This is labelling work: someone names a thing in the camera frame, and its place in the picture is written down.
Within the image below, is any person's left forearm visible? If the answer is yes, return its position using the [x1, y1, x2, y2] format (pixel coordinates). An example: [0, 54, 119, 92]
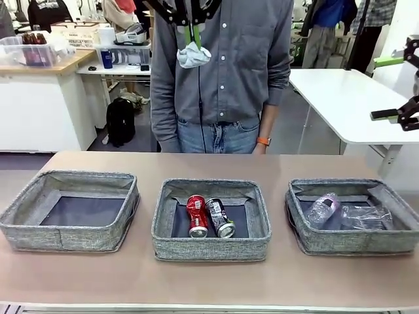
[259, 106, 279, 140]

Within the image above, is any thin black hanging cable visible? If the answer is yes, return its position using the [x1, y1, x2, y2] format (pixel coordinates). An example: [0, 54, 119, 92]
[197, 67, 208, 154]

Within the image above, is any person in grey shirt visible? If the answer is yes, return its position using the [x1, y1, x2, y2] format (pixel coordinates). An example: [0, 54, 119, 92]
[150, 0, 294, 154]

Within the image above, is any crushed red soda can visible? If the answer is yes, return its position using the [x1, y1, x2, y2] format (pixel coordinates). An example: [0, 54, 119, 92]
[186, 194, 210, 239]

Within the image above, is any grey fabric basket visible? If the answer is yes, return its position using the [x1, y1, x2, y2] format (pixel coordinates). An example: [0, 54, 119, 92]
[151, 178, 272, 262]
[0, 169, 141, 253]
[285, 177, 419, 256]

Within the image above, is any person in grey top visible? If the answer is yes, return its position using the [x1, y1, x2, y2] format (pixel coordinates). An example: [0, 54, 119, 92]
[0, 0, 16, 39]

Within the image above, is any clear plastic storage box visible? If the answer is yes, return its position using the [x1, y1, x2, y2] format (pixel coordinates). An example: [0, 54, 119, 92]
[0, 35, 77, 69]

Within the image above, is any person in beige top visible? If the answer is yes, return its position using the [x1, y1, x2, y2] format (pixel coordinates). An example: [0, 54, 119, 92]
[103, 0, 145, 30]

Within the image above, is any person in blue jacket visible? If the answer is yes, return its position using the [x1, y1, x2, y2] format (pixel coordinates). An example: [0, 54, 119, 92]
[300, 0, 358, 69]

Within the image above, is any white cylindrical container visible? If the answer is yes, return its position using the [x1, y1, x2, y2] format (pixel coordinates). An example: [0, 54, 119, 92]
[98, 26, 115, 45]

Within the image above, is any black backpack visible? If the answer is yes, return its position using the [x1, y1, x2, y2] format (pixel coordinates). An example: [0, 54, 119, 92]
[106, 97, 136, 148]

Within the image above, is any person in plaid shirt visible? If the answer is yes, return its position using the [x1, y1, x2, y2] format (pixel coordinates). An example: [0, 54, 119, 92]
[346, 0, 399, 71]

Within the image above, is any large white table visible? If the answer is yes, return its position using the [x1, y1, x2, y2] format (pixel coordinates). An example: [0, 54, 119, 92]
[288, 68, 419, 179]

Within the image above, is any blue drink bottle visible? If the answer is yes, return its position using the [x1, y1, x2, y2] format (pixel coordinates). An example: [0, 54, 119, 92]
[101, 48, 114, 69]

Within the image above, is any clear plastic bin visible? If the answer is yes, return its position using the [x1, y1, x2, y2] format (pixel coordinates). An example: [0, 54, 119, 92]
[94, 44, 153, 65]

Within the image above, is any crushed black drink can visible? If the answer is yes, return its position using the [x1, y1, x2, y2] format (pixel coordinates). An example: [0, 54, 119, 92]
[205, 197, 236, 239]

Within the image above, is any white desk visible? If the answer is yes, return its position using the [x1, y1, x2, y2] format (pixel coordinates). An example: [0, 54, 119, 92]
[77, 61, 152, 99]

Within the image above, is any clear bottle pink label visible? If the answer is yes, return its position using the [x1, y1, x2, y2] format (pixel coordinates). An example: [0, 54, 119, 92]
[304, 192, 342, 230]

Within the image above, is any white paper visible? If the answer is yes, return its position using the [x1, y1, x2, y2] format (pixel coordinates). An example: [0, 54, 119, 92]
[176, 42, 212, 69]

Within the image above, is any person in black shirt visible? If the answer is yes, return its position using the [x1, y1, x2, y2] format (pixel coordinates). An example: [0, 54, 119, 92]
[27, 0, 75, 33]

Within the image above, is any clear plastic container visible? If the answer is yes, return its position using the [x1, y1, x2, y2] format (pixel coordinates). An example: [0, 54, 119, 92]
[340, 204, 393, 232]

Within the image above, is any beige crumpled bag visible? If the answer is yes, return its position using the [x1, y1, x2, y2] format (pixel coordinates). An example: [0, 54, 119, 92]
[117, 88, 151, 105]

